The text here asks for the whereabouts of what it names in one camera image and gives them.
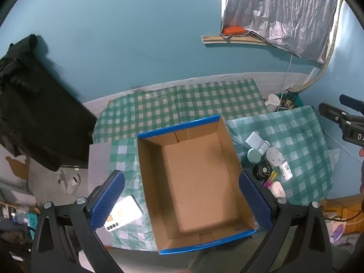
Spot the orange wooden furniture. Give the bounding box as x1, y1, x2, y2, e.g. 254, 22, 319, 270
323, 195, 364, 235

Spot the white oval case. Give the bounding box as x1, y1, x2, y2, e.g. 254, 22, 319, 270
269, 180, 286, 198

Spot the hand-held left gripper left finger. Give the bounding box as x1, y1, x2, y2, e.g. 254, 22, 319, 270
31, 170, 126, 273

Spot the teal carton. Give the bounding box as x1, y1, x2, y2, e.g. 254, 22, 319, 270
27, 212, 40, 231

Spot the white square box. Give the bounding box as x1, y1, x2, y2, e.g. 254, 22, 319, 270
245, 131, 265, 150

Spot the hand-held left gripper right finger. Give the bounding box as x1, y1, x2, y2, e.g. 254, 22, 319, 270
238, 171, 333, 273

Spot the blue-rimmed cardboard box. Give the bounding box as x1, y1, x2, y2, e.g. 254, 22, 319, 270
136, 114, 257, 255

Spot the crinkled silver foil sheet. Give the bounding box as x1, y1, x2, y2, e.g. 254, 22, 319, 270
220, 0, 339, 64

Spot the wooden strip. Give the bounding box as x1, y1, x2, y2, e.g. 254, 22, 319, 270
201, 34, 268, 46

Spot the pink and gold bar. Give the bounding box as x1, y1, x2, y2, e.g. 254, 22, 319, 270
262, 171, 278, 188

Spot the black cloth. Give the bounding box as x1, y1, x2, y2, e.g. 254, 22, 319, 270
0, 34, 99, 172

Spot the thin white cable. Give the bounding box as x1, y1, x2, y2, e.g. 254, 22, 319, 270
280, 54, 293, 109

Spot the large-check green cloth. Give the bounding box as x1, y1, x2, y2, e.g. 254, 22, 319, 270
104, 106, 334, 252

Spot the orange block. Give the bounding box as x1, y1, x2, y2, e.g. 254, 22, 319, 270
222, 26, 245, 35

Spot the white slipper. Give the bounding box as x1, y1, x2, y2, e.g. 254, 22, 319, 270
57, 171, 69, 195
70, 173, 82, 190

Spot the teal patterned bag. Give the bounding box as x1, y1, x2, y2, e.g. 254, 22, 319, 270
283, 89, 300, 111

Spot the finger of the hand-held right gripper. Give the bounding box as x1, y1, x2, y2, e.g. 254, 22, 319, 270
318, 102, 351, 126
339, 94, 364, 110

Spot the white plastic jug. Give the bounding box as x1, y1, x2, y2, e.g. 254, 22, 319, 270
265, 94, 281, 113

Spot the green round jar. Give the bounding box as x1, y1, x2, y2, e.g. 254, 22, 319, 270
247, 148, 263, 163

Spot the thick beige rope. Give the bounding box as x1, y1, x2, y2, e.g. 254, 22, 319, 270
298, 0, 346, 91

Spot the small-check green cloth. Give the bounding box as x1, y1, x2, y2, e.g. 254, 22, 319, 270
93, 78, 269, 145

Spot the white octagonal box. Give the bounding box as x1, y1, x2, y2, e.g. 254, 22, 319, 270
266, 147, 285, 167

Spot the white smartphone with gold stickers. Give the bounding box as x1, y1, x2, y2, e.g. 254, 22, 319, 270
104, 195, 143, 232

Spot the black round mini fan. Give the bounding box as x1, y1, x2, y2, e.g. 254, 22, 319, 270
253, 162, 273, 181

